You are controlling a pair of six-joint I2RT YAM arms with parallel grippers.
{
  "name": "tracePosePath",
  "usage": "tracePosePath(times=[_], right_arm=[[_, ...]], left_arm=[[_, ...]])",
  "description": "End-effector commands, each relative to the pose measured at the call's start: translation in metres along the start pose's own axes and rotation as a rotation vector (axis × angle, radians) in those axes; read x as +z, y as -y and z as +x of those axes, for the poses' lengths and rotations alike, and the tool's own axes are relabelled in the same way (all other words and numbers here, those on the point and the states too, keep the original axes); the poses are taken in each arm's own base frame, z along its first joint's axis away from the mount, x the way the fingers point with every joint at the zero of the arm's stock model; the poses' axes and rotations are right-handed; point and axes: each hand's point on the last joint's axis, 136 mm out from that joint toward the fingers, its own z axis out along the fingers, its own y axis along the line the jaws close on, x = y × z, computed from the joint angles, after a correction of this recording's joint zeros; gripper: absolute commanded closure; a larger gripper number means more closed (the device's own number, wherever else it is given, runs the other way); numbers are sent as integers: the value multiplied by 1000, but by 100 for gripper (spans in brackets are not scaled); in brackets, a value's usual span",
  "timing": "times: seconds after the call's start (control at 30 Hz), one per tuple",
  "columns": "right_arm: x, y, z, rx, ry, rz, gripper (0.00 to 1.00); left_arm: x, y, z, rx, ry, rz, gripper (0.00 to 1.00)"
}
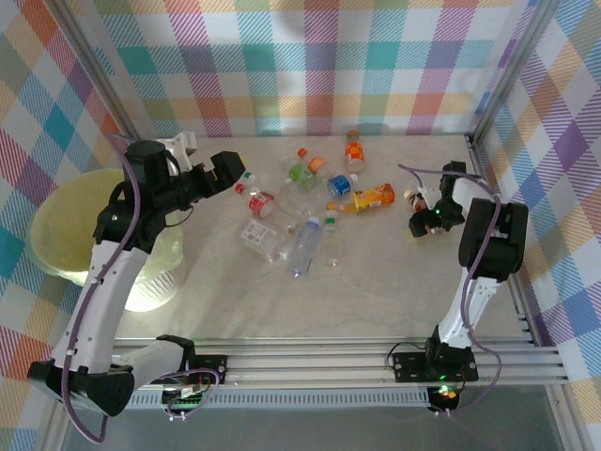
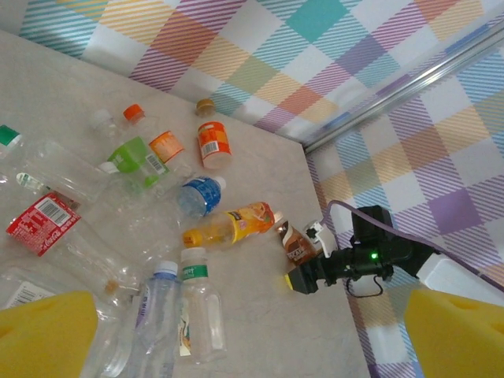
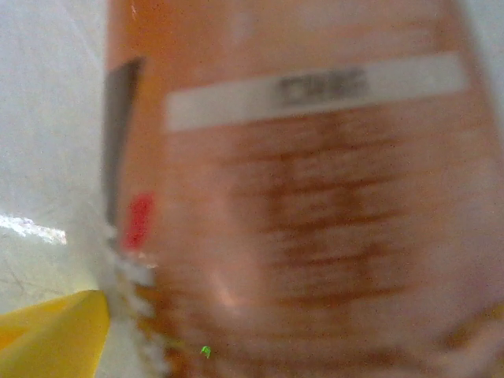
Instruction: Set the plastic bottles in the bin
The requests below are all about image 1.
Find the brown plastic bottle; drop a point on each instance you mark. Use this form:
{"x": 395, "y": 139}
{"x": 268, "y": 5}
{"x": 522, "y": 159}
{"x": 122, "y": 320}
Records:
{"x": 415, "y": 201}

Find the red label plastic bottle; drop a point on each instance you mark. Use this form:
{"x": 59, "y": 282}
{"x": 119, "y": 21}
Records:
{"x": 260, "y": 202}

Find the orange juice plastic bottle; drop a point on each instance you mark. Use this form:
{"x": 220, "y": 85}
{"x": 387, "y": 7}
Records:
{"x": 371, "y": 197}

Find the clear square bottle white label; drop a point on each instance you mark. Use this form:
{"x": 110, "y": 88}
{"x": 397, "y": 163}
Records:
{"x": 256, "y": 233}

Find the clear bottle green white cap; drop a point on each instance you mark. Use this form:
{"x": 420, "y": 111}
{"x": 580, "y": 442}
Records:
{"x": 331, "y": 220}

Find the blue label plastic bottle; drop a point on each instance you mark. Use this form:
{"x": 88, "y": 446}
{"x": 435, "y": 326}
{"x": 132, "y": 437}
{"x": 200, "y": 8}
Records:
{"x": 339, "y": 184}

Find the orange label plastic bottle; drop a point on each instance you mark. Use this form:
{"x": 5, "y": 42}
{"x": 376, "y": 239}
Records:
{"x": 355, "y": 152}

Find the bluish clear water bottle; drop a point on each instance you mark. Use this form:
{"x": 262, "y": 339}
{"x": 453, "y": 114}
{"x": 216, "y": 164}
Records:
{"x": 305, "y": 244}

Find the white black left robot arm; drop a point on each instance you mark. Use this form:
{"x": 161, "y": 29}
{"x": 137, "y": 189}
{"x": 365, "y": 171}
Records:
{"x": 110, "y": 286}

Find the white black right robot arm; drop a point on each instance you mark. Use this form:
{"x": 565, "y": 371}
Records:
{"x": 493, "y": 244}

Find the pale yellow plastic bin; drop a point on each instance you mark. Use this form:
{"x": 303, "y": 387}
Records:
{"x": 56, "y": 225}

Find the clear bottle small green cap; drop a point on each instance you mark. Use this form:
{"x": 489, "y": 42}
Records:
{"x": 248, "y": 176}

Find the green label plastic bottle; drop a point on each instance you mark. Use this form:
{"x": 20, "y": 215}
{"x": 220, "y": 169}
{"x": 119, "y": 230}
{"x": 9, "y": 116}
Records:
{"x": 296, "y": 172}

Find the small circuit board with lights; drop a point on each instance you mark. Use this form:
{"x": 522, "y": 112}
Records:
{"x": 443, "y": 392}

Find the green circuit board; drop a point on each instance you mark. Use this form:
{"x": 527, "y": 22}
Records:
{"x": 188, "y": 401}

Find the aluminium side rail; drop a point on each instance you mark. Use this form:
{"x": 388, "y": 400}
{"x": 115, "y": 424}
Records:
{"x": 479, "y": 152}

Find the aluminium frame post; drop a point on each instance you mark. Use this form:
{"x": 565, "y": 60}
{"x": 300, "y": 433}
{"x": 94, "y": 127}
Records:
{"x": 513, "y": 70}
{"x": 104, "y": 75}

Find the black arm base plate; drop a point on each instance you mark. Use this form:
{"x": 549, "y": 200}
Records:
{"x": 213, "y": 364}
{"x": 408, "y": 366}

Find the aluminium frame rail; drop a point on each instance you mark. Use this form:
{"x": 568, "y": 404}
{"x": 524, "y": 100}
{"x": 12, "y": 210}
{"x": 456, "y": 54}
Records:
{"x": 305, "y": 364}

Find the aluminium frame leg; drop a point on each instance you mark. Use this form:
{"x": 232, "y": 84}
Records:
{"x": 54, "y": 437}
{"x": 563, "y": 423}

